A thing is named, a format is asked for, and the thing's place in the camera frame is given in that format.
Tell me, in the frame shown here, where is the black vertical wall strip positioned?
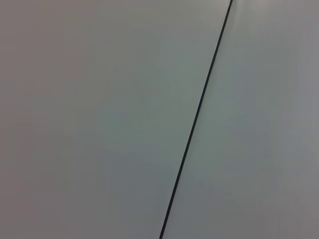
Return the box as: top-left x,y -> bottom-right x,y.
159,0 -> 234,239

